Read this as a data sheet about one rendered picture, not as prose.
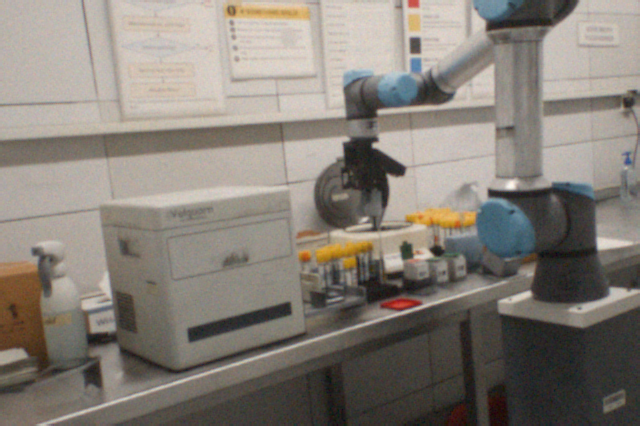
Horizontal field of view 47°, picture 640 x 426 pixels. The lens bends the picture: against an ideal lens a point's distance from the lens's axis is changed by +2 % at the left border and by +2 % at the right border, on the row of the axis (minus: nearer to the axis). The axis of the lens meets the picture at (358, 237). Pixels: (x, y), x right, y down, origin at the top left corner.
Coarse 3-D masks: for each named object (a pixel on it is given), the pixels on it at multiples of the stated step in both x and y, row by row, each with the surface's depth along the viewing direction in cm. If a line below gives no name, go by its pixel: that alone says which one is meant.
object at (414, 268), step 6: (414, 258) 176; (408, 264) 172; (414, 264) 171; (420, 264) 172; (426, 264) 173; (408, 270) 173; (414, 270) 171; (420, 270) 171; (426, 270) 173; (408, 276) 173; (414, 276) 172; (420, 276) 172; (426, 276) 173
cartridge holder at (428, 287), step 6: (402, 282) 175; (408, 282) 173; (414, 282) 171; (420, 282) 171; (426, 282) 172; (432, 282) 174; (402, 288) 175; (408, 288) 173; (414, 288) 171; (420, 288) 171; (426, 288) 171; (432, 288) 171; (438, 288) 172; (420, 294) 170; (426, 294) 170
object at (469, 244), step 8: (464, 232) 194; (472, 232) 193; (448, 240) 189; (456, 240) 188; (464, 240) 189; (472, 240) 191; (448, 248) 189; (456, 248) 188; (464, 248) 189; (472, 248) 191; (480, 248) 192; (464, 256) 189; (472, 256) 191; (480, 256) 193; (472, 264) 191; (480, 264) 193; (472, 272) 189
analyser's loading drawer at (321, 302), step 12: (336, 288) 154; (348, 288) 160; (360, 288) 157; (312, 300) 154; (324, 300) 150; (336, 300) 152; (348, 300) 154; (360, 300) 155; (312, 312) 147; (324, 312) 150
